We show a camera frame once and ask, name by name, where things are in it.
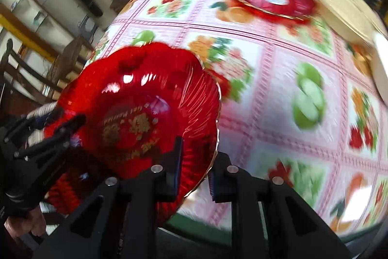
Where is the red flower-shaped glass plate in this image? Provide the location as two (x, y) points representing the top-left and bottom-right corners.
(43, 42), (221, 223)

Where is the person's left hand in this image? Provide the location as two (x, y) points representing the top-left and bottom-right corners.
(4, 206), (46, 239)

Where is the striped white cloth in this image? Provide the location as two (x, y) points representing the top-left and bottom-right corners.
(27, 102), (57, 147)

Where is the wooden chair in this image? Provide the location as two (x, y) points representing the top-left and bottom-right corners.
(1, 38), (63, 115)

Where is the floral fruit pattern tablecloth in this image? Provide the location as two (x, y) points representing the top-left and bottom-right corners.
(94, 0), (387, 236)

